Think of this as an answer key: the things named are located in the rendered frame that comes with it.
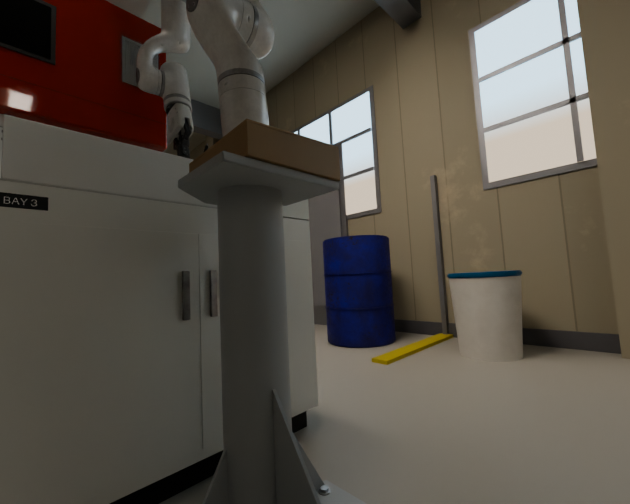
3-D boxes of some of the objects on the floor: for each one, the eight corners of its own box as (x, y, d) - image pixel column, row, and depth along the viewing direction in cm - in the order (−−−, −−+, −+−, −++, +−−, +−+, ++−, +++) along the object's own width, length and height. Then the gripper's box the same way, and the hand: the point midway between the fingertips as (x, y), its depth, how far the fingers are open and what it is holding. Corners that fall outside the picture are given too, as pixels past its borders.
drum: (409, 337, 282) (401, 236, 290) (372, 352, 237) (364, 230, 244) (353, 332, 323) (348, 243, 331) (312, 343, 278) (307, 240, 286)
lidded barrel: (530, 349, 220) (522, 269, 225) (531, 367, 182) (521, 270, 186) (459, 344, 245) (453, 273, 250) (447, 359, 207) (440, 274, 212)
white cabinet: (-40, 484, 97) (-29, 223, 104) (234, 392, 166) (230, 239, 173) (-67, 644, 53) (-46, 171, 60) (322, 428, 122) (312, 220, 128)
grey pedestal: (458, 564, 62) (425, 163, 69) (285, 859, 32) (257, 84, 38) (292, 464, 99) (281, 208, 105) (136, 556, 68) (135, 185, 75)
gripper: (199, 98, 100) (206, 149, 95) (180, 125, 109) (186, 172, 105) (175, 89, 94) (181, 143, 90) (157, 118, 104) (162, 167, 100)
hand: (183, 153), depth 98 cm, fingers closed
